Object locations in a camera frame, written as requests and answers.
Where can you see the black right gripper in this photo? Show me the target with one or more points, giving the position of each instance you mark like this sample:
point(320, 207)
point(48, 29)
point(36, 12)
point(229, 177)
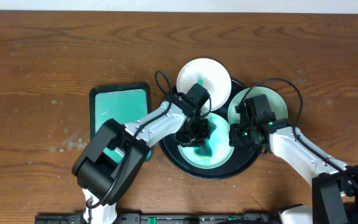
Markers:
point(234, 138)

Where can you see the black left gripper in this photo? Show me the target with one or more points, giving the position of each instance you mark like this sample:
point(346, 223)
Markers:
point(192, 137)

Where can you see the pale green plate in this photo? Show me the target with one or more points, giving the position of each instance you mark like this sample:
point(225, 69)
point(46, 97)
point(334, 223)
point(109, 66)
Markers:
point(276, 103)
point(218, 142)

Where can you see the white plate with green stain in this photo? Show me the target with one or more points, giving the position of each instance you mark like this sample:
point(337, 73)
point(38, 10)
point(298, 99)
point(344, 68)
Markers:
point(211, 75)

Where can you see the dark green scrubbing sponge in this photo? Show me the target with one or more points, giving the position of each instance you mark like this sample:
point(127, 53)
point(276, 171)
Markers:
point(203, 151)

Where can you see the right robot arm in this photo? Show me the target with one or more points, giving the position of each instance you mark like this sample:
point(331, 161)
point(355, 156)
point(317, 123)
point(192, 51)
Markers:
point(334, 183)

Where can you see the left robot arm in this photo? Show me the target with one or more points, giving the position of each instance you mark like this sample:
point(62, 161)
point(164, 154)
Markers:
point(110, 162)

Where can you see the round black tray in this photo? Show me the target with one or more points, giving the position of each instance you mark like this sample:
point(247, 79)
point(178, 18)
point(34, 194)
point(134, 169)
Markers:
point(240, 160)

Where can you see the dark green rectangular soap tray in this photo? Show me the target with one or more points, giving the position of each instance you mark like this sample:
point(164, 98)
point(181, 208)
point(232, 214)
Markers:
point(123, 102)

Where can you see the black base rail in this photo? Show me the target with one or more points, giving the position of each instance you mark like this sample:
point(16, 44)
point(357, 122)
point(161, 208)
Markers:
point(135, 218)

